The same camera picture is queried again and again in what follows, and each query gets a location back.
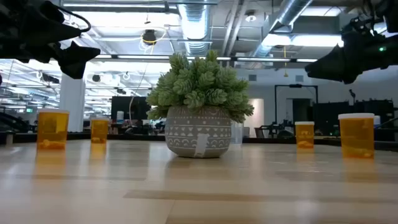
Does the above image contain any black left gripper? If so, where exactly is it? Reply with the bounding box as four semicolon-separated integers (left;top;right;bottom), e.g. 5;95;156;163
0;0;101;79

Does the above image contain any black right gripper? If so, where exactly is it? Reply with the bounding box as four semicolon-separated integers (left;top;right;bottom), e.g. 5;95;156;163
304;18;398;85

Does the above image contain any orange pill bottle white cap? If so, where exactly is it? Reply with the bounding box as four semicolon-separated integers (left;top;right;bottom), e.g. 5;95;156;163
338;113;376;159
294;121;315;149
36;108;70;151
90;117;110;144

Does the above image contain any black round ceiling device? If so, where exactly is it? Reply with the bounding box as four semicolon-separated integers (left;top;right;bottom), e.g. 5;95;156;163
142;29;157;46

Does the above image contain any dark machine on bench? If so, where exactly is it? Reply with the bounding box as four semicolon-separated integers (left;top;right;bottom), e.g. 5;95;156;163
254;120;295;139

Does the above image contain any green succulent in grey pot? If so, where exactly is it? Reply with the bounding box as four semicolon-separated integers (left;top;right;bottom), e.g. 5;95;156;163
145;49;255;159

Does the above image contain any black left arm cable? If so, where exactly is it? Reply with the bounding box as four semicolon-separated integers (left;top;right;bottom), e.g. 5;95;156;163
57;6;92;34

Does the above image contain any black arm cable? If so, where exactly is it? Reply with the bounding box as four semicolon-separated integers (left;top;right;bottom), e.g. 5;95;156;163
57;6;92;34
374;116;398;129

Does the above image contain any black gantry frame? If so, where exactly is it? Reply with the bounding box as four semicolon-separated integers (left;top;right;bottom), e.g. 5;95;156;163
274;83;319;125

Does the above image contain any yellow hanging cord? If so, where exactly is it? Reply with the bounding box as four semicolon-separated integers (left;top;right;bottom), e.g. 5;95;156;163
282;45;289;78

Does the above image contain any silver slanted ceiling duct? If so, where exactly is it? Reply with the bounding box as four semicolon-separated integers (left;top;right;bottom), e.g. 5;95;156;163
251;0;313;58

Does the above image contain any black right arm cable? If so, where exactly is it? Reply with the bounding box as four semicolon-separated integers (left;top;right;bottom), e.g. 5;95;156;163
374;116;398;129

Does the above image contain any silver ribbed ceiling duct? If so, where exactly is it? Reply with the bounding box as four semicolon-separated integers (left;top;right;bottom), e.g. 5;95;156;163
177;2;213;56

